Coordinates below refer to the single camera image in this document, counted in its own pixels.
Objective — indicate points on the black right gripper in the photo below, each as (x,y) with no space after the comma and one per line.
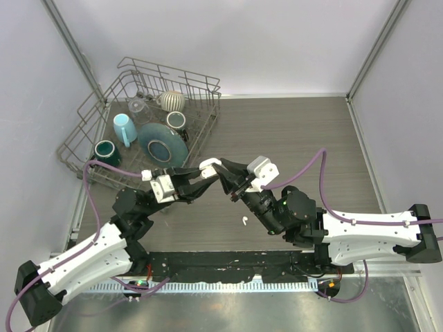
(238,182)

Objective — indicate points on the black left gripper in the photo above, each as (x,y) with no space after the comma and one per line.
(184,190)

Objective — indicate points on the white earbud charging case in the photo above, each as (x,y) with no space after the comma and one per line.
(206,167)

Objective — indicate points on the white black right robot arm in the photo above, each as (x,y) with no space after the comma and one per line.
(338,238)

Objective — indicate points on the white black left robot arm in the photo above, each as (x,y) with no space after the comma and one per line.
(43,289)

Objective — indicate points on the teal ceramic plate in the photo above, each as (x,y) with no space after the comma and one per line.
(162,146)

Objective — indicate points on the white rimmed teal cup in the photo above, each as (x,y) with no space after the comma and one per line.
(176,120)

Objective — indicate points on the striped beige mug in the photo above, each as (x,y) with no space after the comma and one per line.
(171,101)

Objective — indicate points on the clear drinking glass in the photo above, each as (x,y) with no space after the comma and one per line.
(139,110)

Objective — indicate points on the light blue mug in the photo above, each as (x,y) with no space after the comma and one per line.
(125,129)

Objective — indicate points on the dark green mug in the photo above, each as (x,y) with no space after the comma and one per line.
(105,151)

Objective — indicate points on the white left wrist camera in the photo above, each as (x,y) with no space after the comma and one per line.
(161,184)

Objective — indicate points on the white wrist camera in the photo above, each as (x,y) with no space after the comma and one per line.
(264,171)
(161,184)

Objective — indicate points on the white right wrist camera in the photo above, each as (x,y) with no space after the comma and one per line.
(264,171)

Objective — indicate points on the grey wire dish rack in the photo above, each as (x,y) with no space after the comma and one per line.
(146,80)

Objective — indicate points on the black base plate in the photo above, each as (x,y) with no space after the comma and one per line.
(233,267)

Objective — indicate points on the white cable duct strip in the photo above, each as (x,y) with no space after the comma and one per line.
(255,286)

